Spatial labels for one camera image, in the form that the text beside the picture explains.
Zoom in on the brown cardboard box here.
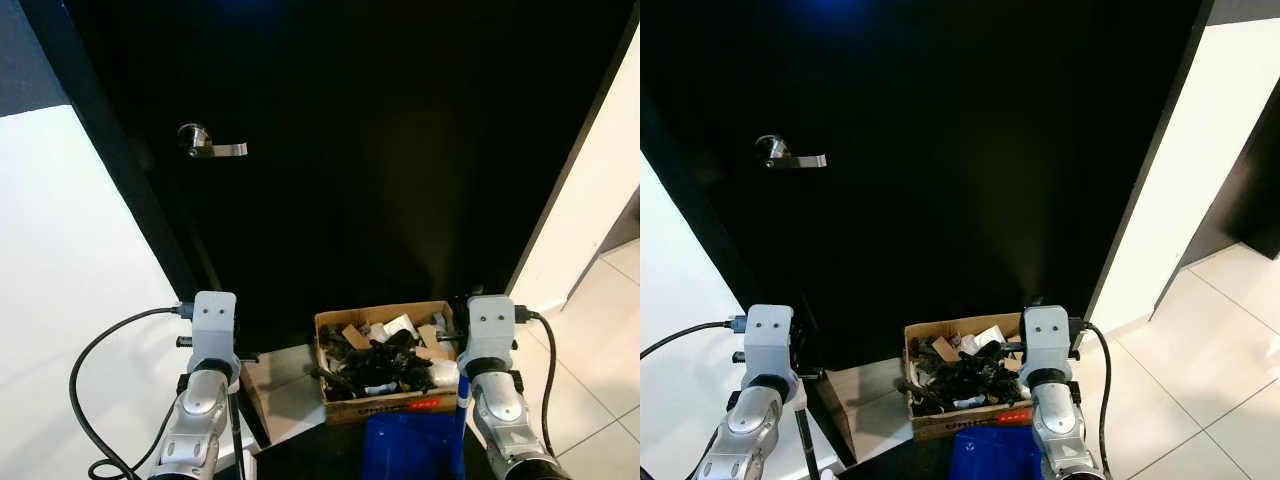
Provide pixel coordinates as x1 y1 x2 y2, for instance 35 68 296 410
903 313 1041 443
313 300 463 426

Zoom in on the black floor mat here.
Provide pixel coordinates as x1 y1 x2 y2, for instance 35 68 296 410
830 440 956 480
215 420 561 480

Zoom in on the blue dustpan with handle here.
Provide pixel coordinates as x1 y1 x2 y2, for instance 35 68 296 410
360 385 471 480
948 425 1046 480

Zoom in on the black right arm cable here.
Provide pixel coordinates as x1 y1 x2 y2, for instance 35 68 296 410
1072 318 1113 480
515 305 557 456

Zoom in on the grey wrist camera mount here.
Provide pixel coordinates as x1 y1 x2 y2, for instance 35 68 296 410
190 291 241 371
460 295 517 366
1020 305 1073 376
745 304 798 386

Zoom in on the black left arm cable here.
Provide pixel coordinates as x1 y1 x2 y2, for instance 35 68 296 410
70 303 196 480
640 316 749 361

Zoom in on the silver door lever handle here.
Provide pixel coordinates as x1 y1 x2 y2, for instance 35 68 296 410
178 123 249 159
755 135 828 169

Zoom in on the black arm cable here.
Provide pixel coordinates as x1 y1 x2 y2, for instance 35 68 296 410
70 303 196 480
1072 318 1113 480
515 305 557 456
640 316 749 361

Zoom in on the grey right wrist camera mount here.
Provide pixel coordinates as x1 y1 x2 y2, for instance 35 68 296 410
1020 305 1073 376
460 295 517 366

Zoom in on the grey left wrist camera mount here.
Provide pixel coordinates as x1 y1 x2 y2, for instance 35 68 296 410
745 304 798 386
190 291 241 371

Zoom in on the black side door panel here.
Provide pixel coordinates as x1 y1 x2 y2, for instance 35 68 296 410
598 185 641 256
1180 75 1280 269

